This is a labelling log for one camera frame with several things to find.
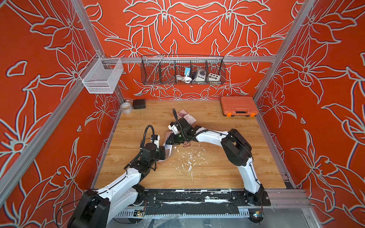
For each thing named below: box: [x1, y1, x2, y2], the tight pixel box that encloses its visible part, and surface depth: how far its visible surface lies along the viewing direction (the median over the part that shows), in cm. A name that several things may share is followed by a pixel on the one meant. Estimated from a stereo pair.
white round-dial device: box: [194, 68, 207, 82], surface depth 93 cm
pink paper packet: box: [176, 109, 197, 125], surface depth 109 cm
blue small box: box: [184, 67, 191, 77], surface depth 85 cm
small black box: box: [132, 99, 146, 110], surface depth 120 cm
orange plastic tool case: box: [220, 95, 260, 117], surface depth 113 cm
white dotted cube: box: [208, 72, 221, 85], surface depth 96 cm
